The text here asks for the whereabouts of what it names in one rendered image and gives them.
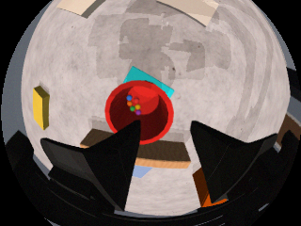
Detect red cup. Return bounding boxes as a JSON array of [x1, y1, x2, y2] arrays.
[[104, 80, 174, 144]]

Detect yellow rectangular block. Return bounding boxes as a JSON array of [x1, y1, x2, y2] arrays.
[[33, 86, 50, 131]]

